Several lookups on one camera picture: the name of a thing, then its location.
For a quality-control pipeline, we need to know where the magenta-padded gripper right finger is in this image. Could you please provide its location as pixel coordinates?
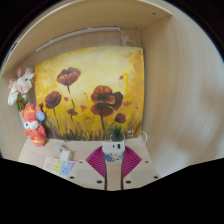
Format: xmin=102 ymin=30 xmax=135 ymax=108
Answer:
xmin=121 ymin=145 xmax=161 ymax=191

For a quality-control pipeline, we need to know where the small plant in white pot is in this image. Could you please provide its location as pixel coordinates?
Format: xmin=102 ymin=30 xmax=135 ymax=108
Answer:
xmin=109 ymin=122 xmax=126 ymax=143

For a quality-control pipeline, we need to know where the yellow poppy flower painting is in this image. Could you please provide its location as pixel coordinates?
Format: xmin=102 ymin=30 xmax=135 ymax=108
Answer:
xmin=34 ymin=45 xmax=146 ymax=142

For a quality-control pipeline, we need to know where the white charger block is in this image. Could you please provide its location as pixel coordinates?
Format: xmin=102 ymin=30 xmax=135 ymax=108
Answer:
xmin=101 ymin=141 xmax=126 ymax=164

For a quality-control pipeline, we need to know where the pastel multicolour power strip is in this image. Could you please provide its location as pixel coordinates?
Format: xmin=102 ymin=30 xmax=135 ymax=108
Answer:
xmin=43 ymin=155 xmax=78 ymax=178

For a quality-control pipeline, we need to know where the white adapter block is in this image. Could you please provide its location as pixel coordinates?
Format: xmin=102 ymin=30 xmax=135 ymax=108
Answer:
xmin=59 ymin=149 xmax=73 ymax=162

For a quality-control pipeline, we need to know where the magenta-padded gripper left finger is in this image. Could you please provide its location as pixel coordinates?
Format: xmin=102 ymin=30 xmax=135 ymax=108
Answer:
xmin=66 ymin=145 xmax=108 ymax=191

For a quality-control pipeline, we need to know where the white light bar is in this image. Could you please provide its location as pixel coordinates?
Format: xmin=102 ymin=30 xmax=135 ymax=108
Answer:
xmin=35 ymin=26 xmax=122 ymax=53

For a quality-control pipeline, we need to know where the white cable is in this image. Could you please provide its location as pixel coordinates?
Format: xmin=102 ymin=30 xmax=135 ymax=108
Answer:
xmin=139 ymin=130 xmax=149 ymax=145

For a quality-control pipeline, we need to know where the red plush mouse toy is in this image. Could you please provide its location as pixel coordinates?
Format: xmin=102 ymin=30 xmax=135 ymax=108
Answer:
xmin=20 ymin=103 xmax=48 ymax=148

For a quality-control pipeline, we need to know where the light blue vase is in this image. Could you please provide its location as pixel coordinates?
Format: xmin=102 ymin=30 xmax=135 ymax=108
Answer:
xmin=18 ymin=109 xmax=28 ymax=128

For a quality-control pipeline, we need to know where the thin white light bar cord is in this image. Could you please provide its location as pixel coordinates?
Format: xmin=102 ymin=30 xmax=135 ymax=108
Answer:
xmin=119 ymin=30 xmax=138 ymax=48

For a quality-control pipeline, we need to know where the small white power plug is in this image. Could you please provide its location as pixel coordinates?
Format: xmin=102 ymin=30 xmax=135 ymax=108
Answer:
xmin=54 ymin=143 xmax=65 ymax=153

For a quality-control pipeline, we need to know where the pink and white flower bouquet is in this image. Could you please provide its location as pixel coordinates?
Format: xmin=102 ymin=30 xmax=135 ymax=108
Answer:
xmin=7 ymin=65 xmax=36 ymax=113

